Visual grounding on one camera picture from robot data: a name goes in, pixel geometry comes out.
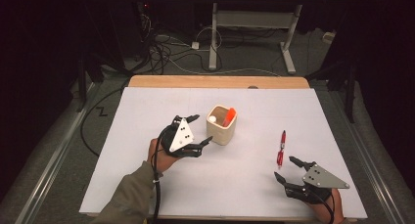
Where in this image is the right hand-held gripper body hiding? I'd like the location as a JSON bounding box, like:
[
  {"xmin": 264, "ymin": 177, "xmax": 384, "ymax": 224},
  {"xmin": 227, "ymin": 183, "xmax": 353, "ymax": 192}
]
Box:
[{"xmin": 283, "ymin": 161, "xmax": 351, "ymax": 205}]

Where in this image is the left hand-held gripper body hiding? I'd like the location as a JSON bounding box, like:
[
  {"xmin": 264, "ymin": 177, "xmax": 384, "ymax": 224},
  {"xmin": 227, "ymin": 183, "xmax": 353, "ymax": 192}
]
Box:
[{"xmin": 160, "ymin": 114, "xmax": 204, "ymax": 158}]

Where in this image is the beige square cup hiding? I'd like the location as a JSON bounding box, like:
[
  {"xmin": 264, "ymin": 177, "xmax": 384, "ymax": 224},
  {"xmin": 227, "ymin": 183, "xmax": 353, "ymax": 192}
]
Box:
[{"xmin": 206, "ymin": 104, "xmax": 239, "ymax": 147}]

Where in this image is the orange highlighter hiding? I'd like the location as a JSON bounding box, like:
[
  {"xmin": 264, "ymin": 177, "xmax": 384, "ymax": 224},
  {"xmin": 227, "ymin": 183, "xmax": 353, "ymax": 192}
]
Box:
[{"xmin": 221, "ymin": 107, "xmax": 237, "ymax": 128}]

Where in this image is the person's left hand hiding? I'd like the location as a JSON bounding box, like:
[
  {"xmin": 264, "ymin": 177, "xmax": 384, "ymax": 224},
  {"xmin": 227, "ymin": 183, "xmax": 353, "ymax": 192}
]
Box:
[{"xmin": 147, "ymin": 138, "xmax": 180, "ymax": 174}]

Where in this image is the person's right hand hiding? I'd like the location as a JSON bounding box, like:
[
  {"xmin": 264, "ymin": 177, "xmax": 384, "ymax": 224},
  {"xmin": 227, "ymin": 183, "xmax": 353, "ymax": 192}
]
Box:
[{"xmin": 307, "ymin": 188, "xmax": 346, "ymax": 224}]

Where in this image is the red pen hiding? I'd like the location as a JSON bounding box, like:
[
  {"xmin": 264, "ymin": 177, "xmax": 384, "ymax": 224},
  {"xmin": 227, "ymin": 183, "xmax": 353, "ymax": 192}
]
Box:
[{"xmin": 276, "ymin": 129, "xmax": 288, "ymax": 169}]

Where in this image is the white table cover sheet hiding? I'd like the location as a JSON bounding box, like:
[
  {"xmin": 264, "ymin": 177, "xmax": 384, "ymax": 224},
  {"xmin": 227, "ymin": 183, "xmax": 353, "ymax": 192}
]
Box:
[{"xmin": 79, "ymin": 86, "xmax": 369, "ymax": 220}]

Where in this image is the black metal stand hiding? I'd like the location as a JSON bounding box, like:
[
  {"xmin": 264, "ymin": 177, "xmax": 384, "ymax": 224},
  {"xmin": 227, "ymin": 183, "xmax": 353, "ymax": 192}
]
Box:
[
  {"xmin": 305, "ymin": 57, "xmax": 358, "ymax": 124},
  {"xmin": 75, "ymin": 51, "xmax": 106, "ymax": 113}
]

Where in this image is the white power strip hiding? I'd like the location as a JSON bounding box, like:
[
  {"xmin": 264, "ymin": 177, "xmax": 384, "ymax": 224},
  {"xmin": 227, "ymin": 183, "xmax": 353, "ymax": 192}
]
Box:
[{"xmin": 322, "ymin": 31, "xmax": 337, "ymax": 44}]

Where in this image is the right hand-held gripper cable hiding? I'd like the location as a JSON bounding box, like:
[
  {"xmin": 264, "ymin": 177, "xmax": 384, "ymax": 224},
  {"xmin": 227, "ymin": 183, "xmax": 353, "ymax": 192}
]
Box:
[{"xmin": 305, "ymin": 184, "xmax": 336, "ymax": 224}]

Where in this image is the long white floor cable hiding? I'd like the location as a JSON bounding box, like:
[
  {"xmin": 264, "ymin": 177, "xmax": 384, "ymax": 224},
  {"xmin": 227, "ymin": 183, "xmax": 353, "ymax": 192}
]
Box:
[{"xmin": 167, "ymin": 56, "xmax": 282, "ymax": 77}]

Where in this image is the metal floor rail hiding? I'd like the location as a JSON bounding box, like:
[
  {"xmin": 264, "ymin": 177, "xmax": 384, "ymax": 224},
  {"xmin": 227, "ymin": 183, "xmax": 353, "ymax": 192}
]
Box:
[
  {"xmin": 13, "ymin": 81, "xmax": 101, "ymax": 224},
  {"xmin": 329, "ymin": 90, "xmax": 405, "ymax": 224}
]

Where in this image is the tangle of black floor cables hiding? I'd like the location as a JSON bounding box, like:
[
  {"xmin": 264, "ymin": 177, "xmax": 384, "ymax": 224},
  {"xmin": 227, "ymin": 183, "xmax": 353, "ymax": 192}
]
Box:
[{"xmin": 135, "ymin": 2, "xmax": 216, "ymax": 75}]

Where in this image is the long black floor cable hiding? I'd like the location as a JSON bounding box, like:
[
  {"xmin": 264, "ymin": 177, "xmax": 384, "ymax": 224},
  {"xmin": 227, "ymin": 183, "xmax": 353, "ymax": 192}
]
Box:
[{"xmin": 79, "ymin": 78, "xmax": 131, "ymax": 157}]

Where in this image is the white metal desk frame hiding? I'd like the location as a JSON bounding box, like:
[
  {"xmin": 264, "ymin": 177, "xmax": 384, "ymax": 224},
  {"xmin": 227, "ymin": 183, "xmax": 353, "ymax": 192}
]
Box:
[{"xmin": 195, "ymin": 0, "xmax": 347, "ymax": 75}]

